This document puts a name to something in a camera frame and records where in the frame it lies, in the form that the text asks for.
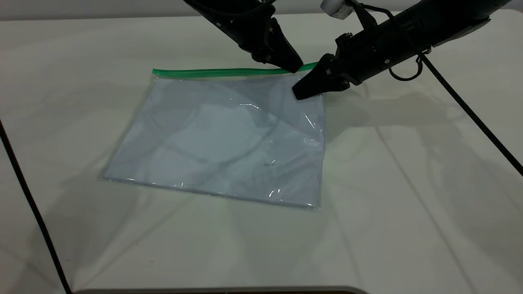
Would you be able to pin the clear zip bag green zipper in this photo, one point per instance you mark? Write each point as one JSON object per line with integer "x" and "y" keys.
{"x": 212, "y": 139}

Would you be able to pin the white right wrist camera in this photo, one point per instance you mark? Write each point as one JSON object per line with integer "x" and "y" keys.
{"x": 335, "y": 8}

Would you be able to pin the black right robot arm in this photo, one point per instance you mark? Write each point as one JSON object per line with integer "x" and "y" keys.
{"x": 441, "y": 20}

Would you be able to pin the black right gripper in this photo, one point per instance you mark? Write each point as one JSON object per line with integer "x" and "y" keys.
{"x": 376, "y": 51}

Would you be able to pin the white paper stack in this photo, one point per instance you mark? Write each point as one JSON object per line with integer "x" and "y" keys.
{"x": 204, "y": 143}

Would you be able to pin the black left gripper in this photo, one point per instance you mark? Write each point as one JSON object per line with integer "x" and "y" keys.
{"x": 233, "y": 20}

